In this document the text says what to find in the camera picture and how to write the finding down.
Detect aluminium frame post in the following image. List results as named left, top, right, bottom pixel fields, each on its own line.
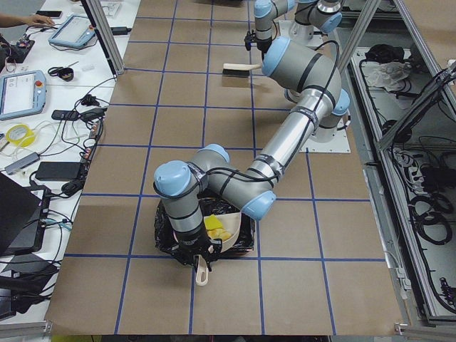
left=81, top=0, right=125, bottom=76

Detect white dustpan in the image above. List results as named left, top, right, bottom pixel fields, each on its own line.
left=195, top=212, right=242, bottom=286

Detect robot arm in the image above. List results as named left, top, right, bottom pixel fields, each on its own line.
left=153, top=36, right=350, bottom=267
left=244, top=0, right=343, bottom=53

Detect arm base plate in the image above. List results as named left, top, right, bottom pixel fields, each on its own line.
left=300, top=119, right=351, bottom=154
left=279, top=20, right=325, bottom=48

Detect black scissors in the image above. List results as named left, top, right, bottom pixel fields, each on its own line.
left=47, top=61, right=78, bottom=77

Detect black power adapter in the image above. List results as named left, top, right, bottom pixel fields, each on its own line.
left=35, top=162, right=82, bottom=182

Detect yellow green sponge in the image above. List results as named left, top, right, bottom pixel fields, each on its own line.
left=204, top=214, right=224, bottom=231

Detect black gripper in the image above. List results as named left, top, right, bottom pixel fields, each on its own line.
left=171, top=237, right=218, bottom=271
left=244, top=30, right=271, bottom=53

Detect teach pendant near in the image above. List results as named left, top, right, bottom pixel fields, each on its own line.
left=1, top=71, right=46, bottom=120

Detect teach pendant far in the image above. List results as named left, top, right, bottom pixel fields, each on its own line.
left=48, top=14, right=95, bottom=50

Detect black laptop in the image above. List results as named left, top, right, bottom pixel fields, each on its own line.
left=1, top=174, right=51, bottom=257

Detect teach pendant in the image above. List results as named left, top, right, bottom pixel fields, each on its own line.
left=48, top=14, right=95, bottom=50
left=1, top=71, right=46, bottom=120

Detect yellow tape roll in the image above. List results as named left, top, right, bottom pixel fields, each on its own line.
left=6, top=124, right=36, bottom=147

